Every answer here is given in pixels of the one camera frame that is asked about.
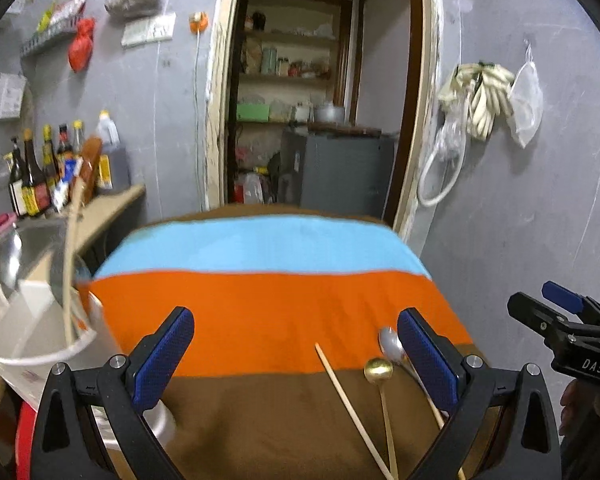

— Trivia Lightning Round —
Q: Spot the white power cable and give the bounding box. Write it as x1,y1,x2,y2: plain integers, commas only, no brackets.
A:
193,35,207,211

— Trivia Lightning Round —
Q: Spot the stainless steel sink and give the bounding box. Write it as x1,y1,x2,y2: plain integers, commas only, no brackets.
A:
0,217,81,301

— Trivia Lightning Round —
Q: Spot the green box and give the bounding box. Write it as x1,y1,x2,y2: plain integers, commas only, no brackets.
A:
237,102,271,123

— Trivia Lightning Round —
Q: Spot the person's right hand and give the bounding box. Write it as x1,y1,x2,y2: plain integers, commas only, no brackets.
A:
560,380,600,433

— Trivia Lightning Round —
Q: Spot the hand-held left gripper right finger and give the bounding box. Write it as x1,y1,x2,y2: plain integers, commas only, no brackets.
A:
397,307,563,480

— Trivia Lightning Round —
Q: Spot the white wall socket panel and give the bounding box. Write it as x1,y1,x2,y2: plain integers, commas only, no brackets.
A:
121,12,177,47

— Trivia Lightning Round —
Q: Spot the metal cooking pot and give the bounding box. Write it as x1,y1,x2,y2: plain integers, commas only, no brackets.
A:
312,102,346,123

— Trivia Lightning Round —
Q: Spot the large cooking oil jug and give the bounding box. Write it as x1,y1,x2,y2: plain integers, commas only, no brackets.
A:
96,111,131,193

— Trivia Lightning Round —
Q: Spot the white wall box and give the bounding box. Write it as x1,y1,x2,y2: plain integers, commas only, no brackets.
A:
0,72,28,122

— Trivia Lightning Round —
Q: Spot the dark soy sauce bottle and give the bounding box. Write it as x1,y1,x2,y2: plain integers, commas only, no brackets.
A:
20,129,51,218

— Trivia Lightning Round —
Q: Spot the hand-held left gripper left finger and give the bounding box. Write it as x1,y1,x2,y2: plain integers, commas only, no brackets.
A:
30,306,196,480

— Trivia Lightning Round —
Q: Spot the blue white packet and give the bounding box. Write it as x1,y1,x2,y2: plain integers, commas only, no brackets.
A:
55,157,83,211

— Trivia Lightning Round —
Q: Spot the green snack packet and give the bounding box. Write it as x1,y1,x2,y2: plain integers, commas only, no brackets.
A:
37,2,56,33

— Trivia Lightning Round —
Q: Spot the white hose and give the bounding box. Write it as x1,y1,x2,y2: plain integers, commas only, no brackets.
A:
416,100,468,207

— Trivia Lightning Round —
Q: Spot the white mesh bag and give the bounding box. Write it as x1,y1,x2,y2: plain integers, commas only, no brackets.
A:
507,60,544,148

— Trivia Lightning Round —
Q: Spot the grey wall rack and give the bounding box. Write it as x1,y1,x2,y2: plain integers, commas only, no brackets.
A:
20,30,81,58

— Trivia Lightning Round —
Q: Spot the gold metal spoon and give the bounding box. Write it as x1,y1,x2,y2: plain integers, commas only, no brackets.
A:
363,358,400,480

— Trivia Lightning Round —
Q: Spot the dark wooden cutting board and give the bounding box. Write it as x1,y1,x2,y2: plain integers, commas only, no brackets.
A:
307,122,383,137

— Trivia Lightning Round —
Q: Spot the red label sauce bottle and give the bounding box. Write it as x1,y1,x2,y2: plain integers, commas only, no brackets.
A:
56,124,76,171

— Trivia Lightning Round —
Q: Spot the white plastic jug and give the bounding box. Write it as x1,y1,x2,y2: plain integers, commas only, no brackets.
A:
240,172,266,205

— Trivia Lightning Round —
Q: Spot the beige kitchen counter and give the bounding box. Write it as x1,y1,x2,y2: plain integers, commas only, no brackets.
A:
30,184,147,281

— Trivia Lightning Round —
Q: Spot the colourful patchwork blanket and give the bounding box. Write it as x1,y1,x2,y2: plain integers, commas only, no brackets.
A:
15,204,501,480

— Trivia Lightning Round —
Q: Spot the white plastic utensil holder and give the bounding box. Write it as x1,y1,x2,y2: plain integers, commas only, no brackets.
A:
0,280,177,461

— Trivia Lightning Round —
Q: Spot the wooden shelf unit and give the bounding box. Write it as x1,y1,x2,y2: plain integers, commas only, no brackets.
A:
232,0,353,136

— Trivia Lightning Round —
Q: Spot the red plastic bag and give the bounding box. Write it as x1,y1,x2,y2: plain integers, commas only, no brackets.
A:
68,18,97,72

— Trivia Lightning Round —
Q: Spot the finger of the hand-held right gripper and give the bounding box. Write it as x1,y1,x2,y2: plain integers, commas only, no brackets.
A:
541,281,600,331
507,291,571,346

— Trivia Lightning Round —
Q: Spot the orange spice bag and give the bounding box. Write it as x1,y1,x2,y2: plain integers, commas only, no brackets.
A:
77,136,103,206

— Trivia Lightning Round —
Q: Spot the worn wooden door frame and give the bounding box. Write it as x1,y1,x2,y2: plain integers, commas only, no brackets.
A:
202,0,443,241

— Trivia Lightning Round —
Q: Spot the grey cabinet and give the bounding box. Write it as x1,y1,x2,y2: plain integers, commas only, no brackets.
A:
280,130,400,221

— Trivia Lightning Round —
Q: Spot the silver metal spoon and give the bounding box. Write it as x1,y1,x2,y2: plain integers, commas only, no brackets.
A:
378,326,428,393

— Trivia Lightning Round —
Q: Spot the hanging clear plastic bag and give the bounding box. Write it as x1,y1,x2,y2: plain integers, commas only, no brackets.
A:
437,110,466,161

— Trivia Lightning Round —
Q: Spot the red snack packet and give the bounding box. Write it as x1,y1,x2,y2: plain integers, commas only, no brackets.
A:
50,0,88,28

